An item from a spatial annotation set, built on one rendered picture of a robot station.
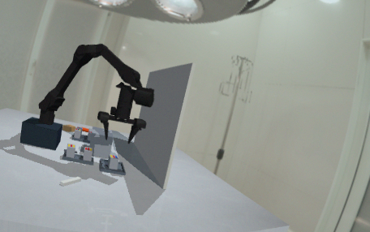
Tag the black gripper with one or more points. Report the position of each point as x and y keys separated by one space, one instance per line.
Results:
x=123 y=112

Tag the white rectangular bar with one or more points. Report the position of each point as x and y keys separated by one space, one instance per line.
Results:
x=70 y=181

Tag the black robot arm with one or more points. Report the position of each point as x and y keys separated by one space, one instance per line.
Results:
x=82 y=56

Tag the small tan cardboard box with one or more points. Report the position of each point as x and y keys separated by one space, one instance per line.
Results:
x=68 y=128

